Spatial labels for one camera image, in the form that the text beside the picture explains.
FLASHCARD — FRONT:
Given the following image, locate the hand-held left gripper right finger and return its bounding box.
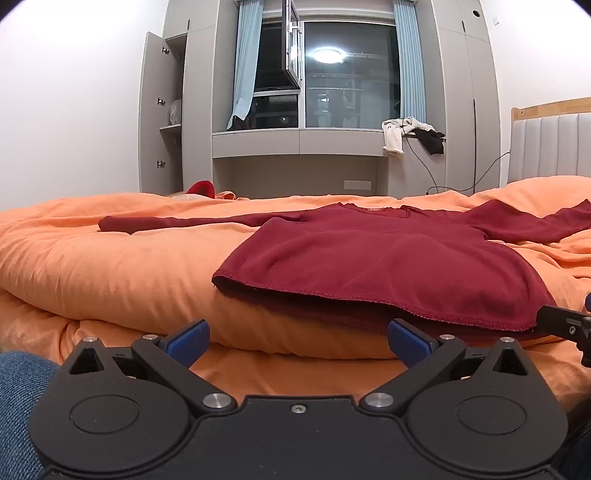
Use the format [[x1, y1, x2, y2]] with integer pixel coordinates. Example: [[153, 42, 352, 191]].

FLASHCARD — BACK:
[[359, 318, 530, 414]]

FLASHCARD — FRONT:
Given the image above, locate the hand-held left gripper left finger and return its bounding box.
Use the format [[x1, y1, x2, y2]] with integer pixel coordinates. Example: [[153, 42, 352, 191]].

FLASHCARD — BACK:
[[68, 318, 237, 414]]

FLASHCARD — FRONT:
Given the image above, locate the dark red sweater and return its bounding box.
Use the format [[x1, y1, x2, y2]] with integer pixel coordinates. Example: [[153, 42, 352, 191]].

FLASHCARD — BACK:
[[98, 202, 591, 334]]

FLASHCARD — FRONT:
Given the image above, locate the orange blanket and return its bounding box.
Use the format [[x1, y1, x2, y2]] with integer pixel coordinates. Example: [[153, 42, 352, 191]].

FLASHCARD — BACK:
[[0, 175, 591, 418]]

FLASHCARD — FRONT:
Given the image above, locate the red plush item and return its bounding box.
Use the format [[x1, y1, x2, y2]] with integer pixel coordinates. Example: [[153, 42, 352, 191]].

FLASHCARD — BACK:
[[184, 181, 217, 199]]

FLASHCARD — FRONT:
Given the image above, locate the grey padded wooden headboard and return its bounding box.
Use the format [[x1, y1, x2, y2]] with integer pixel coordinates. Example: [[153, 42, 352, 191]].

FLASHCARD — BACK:
[[506, 97, 591, 188]]

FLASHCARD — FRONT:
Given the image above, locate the person's trouser leg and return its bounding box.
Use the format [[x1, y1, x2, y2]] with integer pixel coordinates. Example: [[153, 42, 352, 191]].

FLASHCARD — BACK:
[[0, 351, 63, 480]]

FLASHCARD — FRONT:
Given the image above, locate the black garment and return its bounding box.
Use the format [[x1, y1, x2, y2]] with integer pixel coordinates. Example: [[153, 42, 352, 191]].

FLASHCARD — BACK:
[[409, 128, 446, 155]]

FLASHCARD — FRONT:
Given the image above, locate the white garment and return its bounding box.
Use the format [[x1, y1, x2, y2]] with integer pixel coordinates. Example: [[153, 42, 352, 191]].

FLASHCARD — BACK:
[[381, 116, 435, 155]]

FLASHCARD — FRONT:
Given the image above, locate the grey window ledge cabinet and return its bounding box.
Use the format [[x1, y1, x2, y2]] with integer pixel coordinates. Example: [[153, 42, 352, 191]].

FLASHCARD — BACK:
[[211, 128, 448, 160]]

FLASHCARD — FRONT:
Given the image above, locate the grey built-in wardrobe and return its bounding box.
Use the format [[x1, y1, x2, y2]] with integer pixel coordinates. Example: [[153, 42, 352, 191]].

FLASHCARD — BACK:
[[139, 0, 502, 197]]

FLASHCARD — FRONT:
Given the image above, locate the grey wardrobe door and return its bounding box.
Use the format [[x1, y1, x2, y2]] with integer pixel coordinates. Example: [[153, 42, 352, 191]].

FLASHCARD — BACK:
[[139, 31, 168, 195]]

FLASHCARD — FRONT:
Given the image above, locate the large window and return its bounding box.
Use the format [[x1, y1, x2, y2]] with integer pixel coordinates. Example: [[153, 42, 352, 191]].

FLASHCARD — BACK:
[[254, 18, 400, 130]]

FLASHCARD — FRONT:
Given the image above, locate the light blue curtain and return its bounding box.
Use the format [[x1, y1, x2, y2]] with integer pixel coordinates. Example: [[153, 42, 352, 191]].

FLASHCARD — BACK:
[[392, 0, 426, 121], [226, 0, 264, 131]]

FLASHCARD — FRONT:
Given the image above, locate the open window sash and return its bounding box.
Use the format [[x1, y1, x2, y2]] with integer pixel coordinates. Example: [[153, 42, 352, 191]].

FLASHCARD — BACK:
[[281, 0, 306, 90]]

